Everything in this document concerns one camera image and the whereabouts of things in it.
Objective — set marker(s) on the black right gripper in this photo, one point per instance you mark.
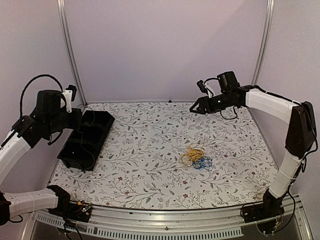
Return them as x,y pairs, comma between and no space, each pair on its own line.
202,101

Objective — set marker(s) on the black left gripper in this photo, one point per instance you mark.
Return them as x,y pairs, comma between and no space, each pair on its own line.
77,114

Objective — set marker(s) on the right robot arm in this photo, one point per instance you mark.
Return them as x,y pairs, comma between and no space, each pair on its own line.
297,117

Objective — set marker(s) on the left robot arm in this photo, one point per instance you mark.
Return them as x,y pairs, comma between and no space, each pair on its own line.
52,114

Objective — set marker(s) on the black three-compartment bin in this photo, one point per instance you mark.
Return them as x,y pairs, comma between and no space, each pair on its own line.
82,148

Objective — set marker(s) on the floral patterned table mat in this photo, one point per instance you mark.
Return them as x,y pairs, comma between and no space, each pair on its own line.
161,156

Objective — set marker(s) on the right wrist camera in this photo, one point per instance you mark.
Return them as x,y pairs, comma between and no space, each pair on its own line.
205,88

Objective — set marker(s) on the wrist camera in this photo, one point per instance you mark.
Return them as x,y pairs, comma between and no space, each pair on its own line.
68,96
205,88

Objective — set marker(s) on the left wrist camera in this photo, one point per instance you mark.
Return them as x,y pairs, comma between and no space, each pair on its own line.
68,96

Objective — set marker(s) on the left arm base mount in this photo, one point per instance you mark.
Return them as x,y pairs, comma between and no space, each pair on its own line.
78,211

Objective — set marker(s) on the right aluminium corner post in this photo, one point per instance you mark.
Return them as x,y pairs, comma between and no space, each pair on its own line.
270,4

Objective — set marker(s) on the aluminium corner post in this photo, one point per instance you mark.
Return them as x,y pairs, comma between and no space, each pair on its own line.
61,7
270,4

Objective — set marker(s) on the left aluminium corner post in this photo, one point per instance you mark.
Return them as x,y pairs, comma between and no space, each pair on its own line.
61,7

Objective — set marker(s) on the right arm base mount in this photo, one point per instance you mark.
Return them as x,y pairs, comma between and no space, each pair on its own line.
262,212

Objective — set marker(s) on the aluminium front rail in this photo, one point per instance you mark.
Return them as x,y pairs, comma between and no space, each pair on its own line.
223,223

